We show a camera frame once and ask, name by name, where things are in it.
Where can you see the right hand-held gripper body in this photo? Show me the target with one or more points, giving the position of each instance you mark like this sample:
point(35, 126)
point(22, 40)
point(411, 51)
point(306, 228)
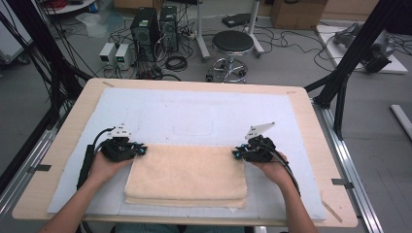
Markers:
point(259, 150)

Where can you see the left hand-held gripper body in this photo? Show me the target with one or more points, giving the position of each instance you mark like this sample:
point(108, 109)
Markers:
point(116, 150)

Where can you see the cream towel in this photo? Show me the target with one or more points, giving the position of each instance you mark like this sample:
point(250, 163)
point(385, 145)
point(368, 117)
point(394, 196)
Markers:
point(184, 174)

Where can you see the person's left hand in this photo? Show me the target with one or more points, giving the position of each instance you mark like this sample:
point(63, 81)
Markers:
point(103, 170)

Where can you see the person's right hand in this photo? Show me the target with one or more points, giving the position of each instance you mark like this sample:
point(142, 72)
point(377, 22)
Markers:
point(275, 170)

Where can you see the white grid mat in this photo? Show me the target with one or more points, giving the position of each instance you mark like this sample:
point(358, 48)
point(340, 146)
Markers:
point(181, 113)

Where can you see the white power supply box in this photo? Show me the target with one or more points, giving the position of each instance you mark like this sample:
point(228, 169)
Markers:
point(122, 55)
point(107, 53)

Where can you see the black round stool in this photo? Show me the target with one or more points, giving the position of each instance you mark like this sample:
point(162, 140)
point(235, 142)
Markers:
point(232, 41)

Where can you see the large black computer tower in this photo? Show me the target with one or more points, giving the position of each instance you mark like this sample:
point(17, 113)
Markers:
point(144, 32)

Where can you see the slim black computer tower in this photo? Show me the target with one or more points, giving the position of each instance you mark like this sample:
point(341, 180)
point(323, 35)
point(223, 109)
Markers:
point(168, 29)

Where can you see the white desk leg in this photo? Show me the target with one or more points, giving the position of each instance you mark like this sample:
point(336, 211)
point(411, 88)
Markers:
point(201, 32)
point(254, 29)

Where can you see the clear plastic sheet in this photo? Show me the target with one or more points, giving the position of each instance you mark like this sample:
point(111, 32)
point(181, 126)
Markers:
point(94, 24)

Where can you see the black flat device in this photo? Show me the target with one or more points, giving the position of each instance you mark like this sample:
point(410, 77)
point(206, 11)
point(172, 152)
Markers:
point(236, 20)

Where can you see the cardboard box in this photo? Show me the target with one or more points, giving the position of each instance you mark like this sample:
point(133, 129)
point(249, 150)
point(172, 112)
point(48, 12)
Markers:
point(298, 14)

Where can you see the white pipe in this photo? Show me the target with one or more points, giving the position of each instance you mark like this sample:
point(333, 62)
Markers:
point(401, 118)

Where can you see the grey and black machine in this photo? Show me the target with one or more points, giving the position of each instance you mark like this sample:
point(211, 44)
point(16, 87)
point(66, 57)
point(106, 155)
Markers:
point(348, 34)

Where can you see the white round table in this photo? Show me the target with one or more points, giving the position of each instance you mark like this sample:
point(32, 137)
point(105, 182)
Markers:
point(71, 8)

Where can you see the white panel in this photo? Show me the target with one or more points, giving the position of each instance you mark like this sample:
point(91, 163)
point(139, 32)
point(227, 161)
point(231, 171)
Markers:
point(9, 42)

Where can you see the white floor board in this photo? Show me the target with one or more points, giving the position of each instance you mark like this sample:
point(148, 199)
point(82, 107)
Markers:
point(398, 66)

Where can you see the metal table bracket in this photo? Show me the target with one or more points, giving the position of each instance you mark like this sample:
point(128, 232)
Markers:
point(341, 183)
point(40, 167)

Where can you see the aluminium rail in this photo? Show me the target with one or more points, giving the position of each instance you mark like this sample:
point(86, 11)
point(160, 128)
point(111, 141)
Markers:
point(32, 152)
point(348, 168)

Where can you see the black frame post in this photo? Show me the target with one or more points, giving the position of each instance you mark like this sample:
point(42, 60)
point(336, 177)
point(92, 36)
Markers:
point(42, 42)
point(358, 48)

